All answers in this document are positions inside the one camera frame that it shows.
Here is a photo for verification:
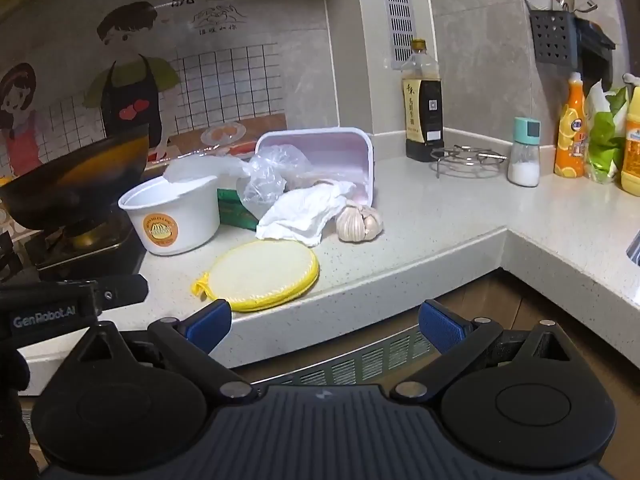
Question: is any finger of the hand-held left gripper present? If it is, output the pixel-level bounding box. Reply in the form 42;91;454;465
92;274;150;311

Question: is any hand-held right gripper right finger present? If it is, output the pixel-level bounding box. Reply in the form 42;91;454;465
390;300;581;403

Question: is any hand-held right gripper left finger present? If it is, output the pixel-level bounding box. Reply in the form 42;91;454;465
65;299;253;402

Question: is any green snack packet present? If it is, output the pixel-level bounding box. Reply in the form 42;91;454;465
216;187;261;232

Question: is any garlic bulb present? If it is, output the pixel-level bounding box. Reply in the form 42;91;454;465
335;200;384;243

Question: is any clear plastic bag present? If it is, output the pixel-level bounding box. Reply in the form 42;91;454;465
162;144;301;221

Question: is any red foil tray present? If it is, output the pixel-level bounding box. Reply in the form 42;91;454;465
255;130;376;206

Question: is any black gas stove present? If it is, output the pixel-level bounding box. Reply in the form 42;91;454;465
0;210;146;283

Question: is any white paper bowl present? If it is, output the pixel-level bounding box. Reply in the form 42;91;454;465
118;175;222;256

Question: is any black wok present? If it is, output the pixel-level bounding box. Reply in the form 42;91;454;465
0;125;151;233

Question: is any crumpled white tissue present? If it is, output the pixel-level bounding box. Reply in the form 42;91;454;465
255;180;357;248

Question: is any metal steaming rack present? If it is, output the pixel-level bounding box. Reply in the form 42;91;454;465
430;144;508;179

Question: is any salt shaker with teal lid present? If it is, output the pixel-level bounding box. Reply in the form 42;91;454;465
506;116;542;188

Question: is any dark soy sauce bottle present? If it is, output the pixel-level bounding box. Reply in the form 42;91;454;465
400;39;446;163

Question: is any orange detergent bottle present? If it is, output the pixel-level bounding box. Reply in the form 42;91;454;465
553;71;588;179

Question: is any green and white bag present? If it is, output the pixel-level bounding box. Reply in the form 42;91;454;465
584;79;628;186

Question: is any yellow bottle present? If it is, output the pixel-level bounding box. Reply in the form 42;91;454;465
619;73;640;197

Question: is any grey perforated utensil holder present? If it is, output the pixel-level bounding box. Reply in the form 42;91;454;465
529;9;617;91

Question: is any white vent grille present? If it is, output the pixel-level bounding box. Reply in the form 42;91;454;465
377;0;417;68

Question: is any cartoon wall poster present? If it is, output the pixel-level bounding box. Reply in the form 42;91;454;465
0;0;331;186

